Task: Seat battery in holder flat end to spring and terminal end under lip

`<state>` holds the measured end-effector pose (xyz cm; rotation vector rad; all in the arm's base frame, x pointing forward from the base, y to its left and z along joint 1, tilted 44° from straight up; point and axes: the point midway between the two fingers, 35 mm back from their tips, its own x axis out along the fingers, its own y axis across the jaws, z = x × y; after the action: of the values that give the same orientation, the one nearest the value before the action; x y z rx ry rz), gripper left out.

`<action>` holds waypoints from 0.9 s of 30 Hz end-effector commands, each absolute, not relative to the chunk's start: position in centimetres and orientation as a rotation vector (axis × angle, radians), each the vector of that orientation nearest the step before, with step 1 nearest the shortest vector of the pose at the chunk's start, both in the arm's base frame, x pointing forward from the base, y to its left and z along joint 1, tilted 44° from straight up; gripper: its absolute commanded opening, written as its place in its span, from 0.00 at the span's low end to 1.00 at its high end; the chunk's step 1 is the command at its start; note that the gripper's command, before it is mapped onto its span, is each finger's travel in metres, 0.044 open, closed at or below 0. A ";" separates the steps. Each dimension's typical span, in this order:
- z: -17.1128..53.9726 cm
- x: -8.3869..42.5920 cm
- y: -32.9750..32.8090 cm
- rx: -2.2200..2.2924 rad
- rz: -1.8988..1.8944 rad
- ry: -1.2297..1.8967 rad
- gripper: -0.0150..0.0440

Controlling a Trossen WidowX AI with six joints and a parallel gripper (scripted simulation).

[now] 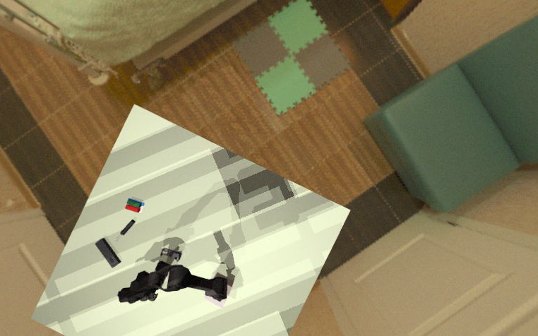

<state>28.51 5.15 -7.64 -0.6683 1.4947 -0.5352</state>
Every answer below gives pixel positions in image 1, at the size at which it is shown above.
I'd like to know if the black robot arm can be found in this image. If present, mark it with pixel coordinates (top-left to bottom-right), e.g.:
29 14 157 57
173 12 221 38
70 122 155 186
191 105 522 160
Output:
118 265 227 304

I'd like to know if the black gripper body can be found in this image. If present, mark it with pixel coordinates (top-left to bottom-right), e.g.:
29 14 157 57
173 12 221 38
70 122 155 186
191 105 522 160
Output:
149 260 169 301

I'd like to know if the black rectangular bar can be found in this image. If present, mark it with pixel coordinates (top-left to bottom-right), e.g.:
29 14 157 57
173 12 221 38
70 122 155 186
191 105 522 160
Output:
95 238 121 268

